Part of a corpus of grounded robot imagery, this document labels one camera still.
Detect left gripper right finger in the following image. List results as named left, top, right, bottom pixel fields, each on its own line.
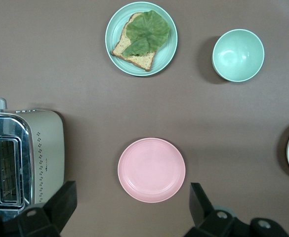
left=183, top=182, right=251, bottom=237

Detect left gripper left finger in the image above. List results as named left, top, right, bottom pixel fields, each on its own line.
left=17, top=181, right=78, bottom=237

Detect pink plate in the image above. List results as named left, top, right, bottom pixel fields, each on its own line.
left=117, top=137, right=186, bottom=203

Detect beige and chrome toaster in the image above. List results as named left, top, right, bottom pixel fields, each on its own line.
left=0, top=98, right=65, bottom=215

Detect light green plate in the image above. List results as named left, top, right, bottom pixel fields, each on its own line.
left=105, top=1, right=178, bottom=77

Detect light green bowl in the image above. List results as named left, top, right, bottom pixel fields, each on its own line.
left=211, top=29, right=265, bottom=82

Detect brown bread slice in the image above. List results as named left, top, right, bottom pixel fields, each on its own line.
left=111, top=12, right=157, bottom=72

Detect green lettuce leaf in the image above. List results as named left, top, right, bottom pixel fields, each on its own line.
left=121, top=9, right=171, bottom=58

